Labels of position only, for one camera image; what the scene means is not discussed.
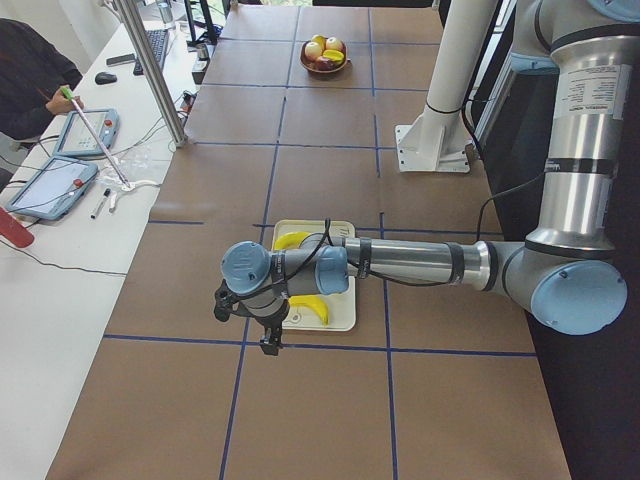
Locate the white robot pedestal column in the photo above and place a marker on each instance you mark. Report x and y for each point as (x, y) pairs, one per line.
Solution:
(437, 139)

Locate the small steel cup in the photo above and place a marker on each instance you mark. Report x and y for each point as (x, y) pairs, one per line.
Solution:
(202, 52)

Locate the black computer mouse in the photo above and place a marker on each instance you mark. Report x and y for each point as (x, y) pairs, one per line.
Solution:
(104, 78)

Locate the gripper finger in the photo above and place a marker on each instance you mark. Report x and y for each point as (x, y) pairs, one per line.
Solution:
(271, 342)

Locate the black keyboard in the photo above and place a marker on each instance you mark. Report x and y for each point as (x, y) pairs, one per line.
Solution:
(158, 40)

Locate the black smartphone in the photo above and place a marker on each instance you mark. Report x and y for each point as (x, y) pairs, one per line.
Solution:
(120, 60)

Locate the orange black connector board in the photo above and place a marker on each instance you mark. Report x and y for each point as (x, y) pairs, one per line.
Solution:
(188, 100)

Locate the small yellow banana piece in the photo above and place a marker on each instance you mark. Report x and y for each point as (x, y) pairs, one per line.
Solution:
(334, 55)

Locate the far teach pendant tablet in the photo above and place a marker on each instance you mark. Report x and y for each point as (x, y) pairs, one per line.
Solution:
(76, 141)

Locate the yellow orange mango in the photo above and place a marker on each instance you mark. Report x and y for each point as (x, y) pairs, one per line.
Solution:
(318, 39)

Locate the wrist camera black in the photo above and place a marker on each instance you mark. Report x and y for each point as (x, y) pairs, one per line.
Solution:
(225, 303)

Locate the teach pendant tablet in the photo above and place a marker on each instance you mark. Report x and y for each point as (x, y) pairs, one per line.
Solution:
(54, 189)
(76, 141)

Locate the aluminium frame post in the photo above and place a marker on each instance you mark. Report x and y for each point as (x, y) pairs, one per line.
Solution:
(134, 26)

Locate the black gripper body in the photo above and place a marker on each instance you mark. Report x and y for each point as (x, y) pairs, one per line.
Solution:
(270, 324)

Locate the near teach pendant tablet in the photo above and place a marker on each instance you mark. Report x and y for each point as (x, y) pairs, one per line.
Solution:
(54, 189)

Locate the white bear print tray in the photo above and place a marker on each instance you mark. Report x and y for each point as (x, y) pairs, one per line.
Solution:
(342, 307)

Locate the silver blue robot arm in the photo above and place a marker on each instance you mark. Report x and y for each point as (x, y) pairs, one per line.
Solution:
(562, 271)

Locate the black marker pen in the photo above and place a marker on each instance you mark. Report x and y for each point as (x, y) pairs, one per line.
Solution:
(101, 203)

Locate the dark red fruit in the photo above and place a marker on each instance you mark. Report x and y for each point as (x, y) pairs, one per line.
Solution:
(324, 64)

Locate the seated person dark clothes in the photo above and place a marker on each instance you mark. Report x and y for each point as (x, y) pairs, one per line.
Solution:
(33, 72)

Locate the brown wicker basket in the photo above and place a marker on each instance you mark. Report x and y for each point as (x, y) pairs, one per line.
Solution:
(309, 65)

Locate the pink white peach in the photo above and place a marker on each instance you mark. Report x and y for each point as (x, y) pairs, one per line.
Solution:
(313, 50)
(334, 43)

